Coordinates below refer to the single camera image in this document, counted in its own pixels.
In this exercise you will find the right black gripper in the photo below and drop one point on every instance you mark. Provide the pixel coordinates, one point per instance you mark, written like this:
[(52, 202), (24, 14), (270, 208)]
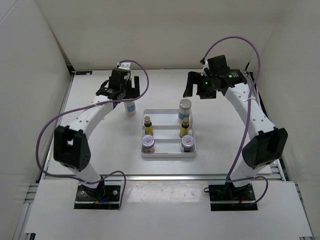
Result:
[(193, 78)]

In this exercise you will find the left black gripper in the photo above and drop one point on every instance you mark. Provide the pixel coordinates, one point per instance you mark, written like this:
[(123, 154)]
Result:
[(132, 92)]

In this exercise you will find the tall white spice jar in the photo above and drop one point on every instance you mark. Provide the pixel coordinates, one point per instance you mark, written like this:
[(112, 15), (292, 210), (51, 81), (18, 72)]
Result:
[(130, 108), (184, 109)]

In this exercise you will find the yellow label bottle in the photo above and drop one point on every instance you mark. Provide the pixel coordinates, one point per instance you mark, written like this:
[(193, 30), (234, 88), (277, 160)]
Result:
[(184, 130), (148, 128)]

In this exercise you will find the short red-logo jar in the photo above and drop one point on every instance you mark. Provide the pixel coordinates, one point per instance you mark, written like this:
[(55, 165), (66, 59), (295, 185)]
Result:
[(148, 144), (187, 144)]

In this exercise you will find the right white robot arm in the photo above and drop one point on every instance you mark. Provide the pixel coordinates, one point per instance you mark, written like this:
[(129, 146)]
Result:
[(266, 141)]

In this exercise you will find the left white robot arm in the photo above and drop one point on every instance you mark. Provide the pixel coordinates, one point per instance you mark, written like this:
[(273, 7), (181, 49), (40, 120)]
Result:
[(71, 148)]

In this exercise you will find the white divided tray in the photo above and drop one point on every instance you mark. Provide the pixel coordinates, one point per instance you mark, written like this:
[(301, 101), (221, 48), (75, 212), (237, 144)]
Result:
[(166, 134)]

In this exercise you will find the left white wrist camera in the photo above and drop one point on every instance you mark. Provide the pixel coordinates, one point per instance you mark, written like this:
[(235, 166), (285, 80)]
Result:
[(126, 65)]

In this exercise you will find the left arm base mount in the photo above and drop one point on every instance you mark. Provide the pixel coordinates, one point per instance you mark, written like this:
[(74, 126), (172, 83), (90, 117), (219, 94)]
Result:
[(109, 198)]

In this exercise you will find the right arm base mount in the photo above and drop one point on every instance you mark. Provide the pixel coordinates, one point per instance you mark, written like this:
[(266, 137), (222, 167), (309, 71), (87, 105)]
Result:
[(227, 198)]

